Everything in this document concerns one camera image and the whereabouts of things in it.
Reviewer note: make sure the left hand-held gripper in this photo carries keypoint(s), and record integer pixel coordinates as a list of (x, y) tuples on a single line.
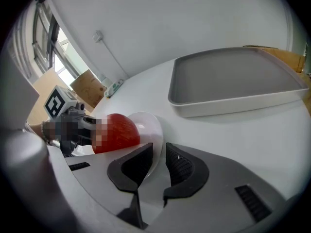
[(58, 101)]

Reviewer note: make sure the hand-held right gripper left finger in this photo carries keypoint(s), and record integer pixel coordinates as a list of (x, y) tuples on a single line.
[(109, 173)]

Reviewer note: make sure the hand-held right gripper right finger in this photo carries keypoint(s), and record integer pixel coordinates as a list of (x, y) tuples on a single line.
[(213, 193)]

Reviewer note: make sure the red apple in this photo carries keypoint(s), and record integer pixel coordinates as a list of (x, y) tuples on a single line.
[(119, 132)]

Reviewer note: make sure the white round plate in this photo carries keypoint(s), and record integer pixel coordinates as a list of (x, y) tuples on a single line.
[(150, 127)]

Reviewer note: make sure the person's left forearm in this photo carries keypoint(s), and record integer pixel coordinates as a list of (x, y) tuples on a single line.
[(36, 131)]

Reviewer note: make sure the open cardboard box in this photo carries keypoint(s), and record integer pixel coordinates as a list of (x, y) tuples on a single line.
[(87, 88)]

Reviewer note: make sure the white green tissue packet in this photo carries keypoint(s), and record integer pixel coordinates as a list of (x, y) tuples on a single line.
[(114, 87)]

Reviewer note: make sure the grey rectangular tray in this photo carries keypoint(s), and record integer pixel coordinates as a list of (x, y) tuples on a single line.
[(230, 81)]

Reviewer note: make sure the white wall socket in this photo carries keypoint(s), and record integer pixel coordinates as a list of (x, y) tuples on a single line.
[(97, 36)]

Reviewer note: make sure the window with dark frame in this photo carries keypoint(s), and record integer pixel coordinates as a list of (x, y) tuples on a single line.
[(48, 40)]

